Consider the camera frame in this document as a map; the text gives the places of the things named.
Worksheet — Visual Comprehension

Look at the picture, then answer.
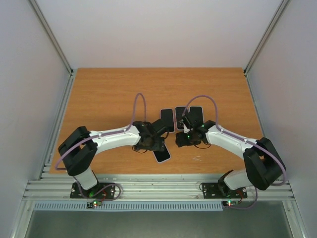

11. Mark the lavender phone case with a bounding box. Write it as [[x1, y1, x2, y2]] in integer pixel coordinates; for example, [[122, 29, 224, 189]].
[[152, 146, 172, 164]]

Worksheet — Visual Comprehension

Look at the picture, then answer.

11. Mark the black phone pink edge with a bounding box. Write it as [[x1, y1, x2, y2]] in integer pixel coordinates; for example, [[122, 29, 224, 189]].
[[175, 106, 188, 131]]

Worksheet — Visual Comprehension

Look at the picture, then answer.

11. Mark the black phone blue edge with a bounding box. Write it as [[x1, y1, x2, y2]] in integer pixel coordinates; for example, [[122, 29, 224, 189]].
[[190, 106, 204, 123]]

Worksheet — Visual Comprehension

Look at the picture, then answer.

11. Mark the pink clear phone case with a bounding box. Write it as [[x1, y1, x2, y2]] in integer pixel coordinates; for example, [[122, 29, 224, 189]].
[[158, 108, 174, 133]]

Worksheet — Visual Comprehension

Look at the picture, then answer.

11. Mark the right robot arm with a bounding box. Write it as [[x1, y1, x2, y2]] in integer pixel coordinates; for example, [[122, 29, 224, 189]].
[[175, 112, 286, 197]]

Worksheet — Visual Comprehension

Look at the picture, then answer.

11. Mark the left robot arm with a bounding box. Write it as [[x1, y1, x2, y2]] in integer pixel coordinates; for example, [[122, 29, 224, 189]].
[[55, 119, 169, 198]]

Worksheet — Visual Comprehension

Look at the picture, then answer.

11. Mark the right small circuit board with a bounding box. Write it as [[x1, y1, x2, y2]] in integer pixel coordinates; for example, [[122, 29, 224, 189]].
[[222, 200, 241, 207]]

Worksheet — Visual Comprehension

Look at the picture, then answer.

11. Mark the small circuit board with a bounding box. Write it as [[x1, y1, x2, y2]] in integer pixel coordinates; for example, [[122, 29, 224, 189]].
[[222, 200, 241, 207], [86, 201, 103, 209]]

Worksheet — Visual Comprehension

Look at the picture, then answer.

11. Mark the left small circuit board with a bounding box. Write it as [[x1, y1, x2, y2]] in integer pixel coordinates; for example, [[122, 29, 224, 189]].
[[86, 201, 103, 209]]

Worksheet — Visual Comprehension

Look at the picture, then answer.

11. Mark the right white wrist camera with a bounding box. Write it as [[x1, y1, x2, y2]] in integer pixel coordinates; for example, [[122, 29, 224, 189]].
[[178, 119, 193, 133]]

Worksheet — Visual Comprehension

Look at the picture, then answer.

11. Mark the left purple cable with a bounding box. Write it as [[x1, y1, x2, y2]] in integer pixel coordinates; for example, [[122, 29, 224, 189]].
[[54, 92, 149, 199]]

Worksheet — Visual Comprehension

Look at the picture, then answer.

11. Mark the purple cable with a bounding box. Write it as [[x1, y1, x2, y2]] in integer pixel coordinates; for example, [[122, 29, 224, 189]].
[[180, 95, 289, 210], [54, 92, 149, 199]]

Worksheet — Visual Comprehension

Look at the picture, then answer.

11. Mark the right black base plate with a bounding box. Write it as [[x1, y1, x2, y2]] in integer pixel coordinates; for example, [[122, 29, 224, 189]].
[[199, 182, 248, 199]]

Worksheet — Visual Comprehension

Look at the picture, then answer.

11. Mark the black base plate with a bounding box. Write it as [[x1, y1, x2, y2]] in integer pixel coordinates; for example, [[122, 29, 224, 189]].
[[199, 182, 248, 199], [70, 182, 116, 199]]

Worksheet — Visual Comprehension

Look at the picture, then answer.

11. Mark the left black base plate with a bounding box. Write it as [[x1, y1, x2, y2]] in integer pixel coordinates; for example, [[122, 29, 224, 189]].
[[70, 182, 116, 199]]

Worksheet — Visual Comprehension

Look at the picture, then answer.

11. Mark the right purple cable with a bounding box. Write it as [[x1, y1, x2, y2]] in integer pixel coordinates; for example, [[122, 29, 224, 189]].
[[180, 95, 289, 210]]

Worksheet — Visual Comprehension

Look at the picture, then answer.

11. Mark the left aluminium corner post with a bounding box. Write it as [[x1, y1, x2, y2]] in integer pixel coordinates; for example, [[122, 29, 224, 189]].
[[27, 0, 74, 76]]

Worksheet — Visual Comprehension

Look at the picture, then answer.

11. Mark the aluminium corner post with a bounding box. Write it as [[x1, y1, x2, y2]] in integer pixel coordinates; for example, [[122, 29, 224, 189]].
[[243, 0, 291, 76], [27, 0, 74, 76]]

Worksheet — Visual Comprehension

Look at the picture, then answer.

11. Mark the aluminium front rail frame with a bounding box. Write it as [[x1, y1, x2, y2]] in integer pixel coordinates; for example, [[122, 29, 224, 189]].
[[22, 173, 295, 201]]

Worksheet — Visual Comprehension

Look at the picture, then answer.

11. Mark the grey slotted cable duct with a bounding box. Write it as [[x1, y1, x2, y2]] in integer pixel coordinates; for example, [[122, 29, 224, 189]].
[[33, 201, 223, 212]]

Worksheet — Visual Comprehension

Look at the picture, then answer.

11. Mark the right aluminium corner post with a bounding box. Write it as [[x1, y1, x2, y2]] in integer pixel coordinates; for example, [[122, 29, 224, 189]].
[[243, 0, 291, 76]]

